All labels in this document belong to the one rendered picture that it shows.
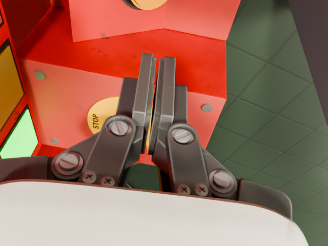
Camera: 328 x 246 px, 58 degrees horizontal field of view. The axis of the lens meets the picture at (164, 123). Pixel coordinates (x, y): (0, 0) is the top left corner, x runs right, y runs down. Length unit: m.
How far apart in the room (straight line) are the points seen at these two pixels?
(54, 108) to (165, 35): 0.11
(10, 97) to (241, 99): 1.13
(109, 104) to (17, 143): 0.08
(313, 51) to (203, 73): 0.43
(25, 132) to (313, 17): 0.60
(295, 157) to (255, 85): 0.54
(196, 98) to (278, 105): 1.12
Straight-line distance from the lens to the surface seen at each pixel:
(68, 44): 0.25
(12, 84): 0.24
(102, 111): 0.25
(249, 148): 1.54
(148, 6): 0.24
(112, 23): 0.25
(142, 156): 0.24
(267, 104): 1.33
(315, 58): 0.63
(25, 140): 0.27
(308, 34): 0.69
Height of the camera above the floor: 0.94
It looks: 41 degrees down
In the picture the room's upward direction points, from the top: 170 degrees counter-clockwise
